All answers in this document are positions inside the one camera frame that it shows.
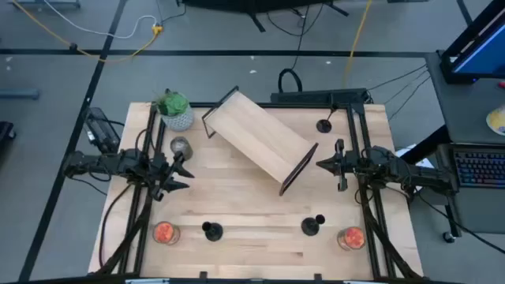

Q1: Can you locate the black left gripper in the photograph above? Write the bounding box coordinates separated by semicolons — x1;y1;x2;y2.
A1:
148;151;195;202

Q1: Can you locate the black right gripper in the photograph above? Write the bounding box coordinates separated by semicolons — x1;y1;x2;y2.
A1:
315;138;359;192

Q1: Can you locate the silver tin can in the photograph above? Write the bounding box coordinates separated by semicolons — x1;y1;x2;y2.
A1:
170;136;194;161

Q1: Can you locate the red-topped can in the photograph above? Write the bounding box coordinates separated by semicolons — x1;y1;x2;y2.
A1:
151;220;181;246

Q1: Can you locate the orange candle glass jar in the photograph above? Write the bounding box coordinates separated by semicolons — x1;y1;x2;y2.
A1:
336;226;367;252

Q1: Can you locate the black power box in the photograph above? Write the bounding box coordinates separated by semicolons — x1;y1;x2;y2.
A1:
270;88;370;106

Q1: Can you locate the green succulent in patterned pot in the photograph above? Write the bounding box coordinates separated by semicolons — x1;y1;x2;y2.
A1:
152;88;196;133

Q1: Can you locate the grey side desk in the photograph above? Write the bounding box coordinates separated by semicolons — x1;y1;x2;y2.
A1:
425;50;505;234

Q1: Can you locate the computer keyboard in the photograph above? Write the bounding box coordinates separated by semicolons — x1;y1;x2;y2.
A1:
436;142;505;189

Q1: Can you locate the yellow plate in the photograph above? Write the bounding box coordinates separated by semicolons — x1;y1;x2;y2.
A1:
485;104;505;137

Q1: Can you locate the black chair base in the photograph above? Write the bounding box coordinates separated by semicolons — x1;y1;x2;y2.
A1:
0;121;17;143

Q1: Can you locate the black floor stand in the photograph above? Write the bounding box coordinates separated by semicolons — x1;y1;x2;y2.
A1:
177;0;350;33

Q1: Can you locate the grey floor bar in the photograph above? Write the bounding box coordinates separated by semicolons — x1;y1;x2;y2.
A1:
0;88;40;100

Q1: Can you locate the black computer monitor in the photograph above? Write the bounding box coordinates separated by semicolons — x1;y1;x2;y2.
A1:
440;0;505;84

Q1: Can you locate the wooden shelf with black frame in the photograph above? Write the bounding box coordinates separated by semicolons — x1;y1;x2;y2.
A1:
200;85;320;197

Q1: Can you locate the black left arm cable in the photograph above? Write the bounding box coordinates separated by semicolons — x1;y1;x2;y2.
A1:
98;183;133;269

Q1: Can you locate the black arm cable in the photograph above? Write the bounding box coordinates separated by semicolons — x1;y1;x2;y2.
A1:
417;192;505;256
98;183;133;269

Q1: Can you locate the black looped cable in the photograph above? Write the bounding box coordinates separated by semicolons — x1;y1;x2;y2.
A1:
277;0;316;94

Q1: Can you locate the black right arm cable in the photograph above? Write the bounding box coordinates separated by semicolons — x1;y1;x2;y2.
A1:
417;192;505;256

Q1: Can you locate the yellow cable with plug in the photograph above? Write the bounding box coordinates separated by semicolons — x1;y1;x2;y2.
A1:
10;0;164;63

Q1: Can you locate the white cable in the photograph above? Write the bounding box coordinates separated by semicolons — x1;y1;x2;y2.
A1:
42;0;159;39

